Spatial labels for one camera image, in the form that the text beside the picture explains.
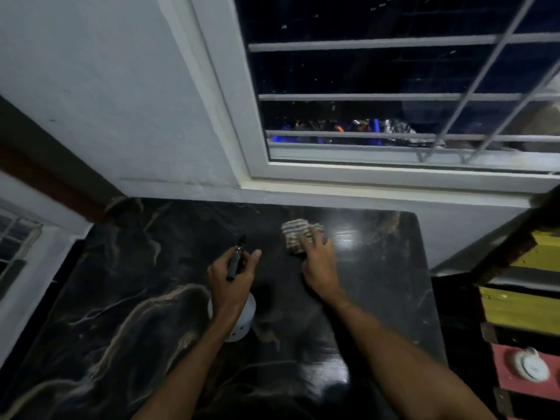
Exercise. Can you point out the person's right hand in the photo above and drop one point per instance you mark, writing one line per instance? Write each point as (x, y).
(321, 271)

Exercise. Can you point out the person's left hand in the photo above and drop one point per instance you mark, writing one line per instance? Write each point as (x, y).
(229, 286)

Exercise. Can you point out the white spray bottle black trigger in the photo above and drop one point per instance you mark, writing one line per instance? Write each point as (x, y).
(243, 328)

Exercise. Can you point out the checked wiping cloth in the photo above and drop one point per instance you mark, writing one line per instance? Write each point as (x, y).
(295, 231)

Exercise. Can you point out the white shaker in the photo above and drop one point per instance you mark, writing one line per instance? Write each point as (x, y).
(529, 366)

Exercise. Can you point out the person's left forearm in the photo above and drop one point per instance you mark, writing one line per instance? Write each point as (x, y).
(183, 376)

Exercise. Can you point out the person's right forearm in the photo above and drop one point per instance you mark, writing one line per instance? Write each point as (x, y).
(393, 358)

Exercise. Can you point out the black marble table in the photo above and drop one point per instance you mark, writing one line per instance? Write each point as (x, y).
(131, 258)

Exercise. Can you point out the striped cloth behind window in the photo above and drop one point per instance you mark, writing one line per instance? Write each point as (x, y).
(413, 132)

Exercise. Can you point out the red yellow black wooden bench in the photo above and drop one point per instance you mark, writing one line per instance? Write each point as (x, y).
(520, 310)

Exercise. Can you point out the white window with bar grille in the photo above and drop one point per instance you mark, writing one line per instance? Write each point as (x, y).
(227, 83)

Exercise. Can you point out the white window with mesh grille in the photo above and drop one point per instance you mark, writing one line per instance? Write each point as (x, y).
(17, 253)

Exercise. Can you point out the dark door with brown frame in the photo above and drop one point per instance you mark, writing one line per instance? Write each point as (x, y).
(43, 161)

